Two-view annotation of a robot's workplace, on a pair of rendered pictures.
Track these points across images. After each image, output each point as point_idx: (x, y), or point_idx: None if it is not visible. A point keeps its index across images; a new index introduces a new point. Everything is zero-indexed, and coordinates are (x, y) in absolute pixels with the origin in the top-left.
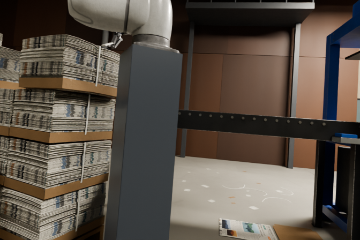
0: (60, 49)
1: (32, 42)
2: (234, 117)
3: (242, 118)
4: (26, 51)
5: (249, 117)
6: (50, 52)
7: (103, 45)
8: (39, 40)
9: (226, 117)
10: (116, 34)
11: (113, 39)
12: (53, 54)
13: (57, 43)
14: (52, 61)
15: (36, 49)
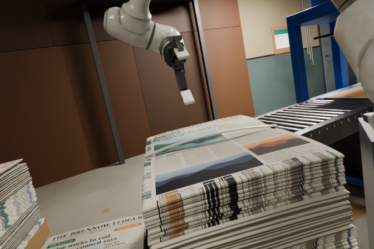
0: (336, 200)
1: (203, 206)
2: (312, 134)
3: (318, 133)
4: (185, 243)
5: (323, 128)
6: (300, 219)
7: (189, 103)
8: (234, 194)
9: (306, 137)
10: (180, 70)
11: (181, 81)
12: (314, 220)
13: (314, 185)
14: (315, 239)
15: (235, 226)
